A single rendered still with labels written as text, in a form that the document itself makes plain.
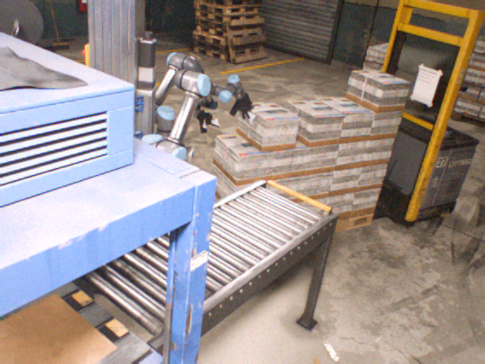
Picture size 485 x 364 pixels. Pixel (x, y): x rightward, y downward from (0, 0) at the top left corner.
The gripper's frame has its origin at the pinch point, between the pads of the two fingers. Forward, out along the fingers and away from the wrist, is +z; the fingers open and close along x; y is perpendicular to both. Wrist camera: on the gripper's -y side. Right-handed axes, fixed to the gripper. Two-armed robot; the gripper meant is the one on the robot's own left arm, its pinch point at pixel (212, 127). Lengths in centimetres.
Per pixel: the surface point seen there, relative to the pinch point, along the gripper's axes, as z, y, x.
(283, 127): 45, 15, 29
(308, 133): 44, 7, 54
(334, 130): 48, 9, 75
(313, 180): 48, -30, 65
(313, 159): 47, -13, 61
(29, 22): 107, 90, -134
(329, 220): 127, -6, 5
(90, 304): 140, -6, -126
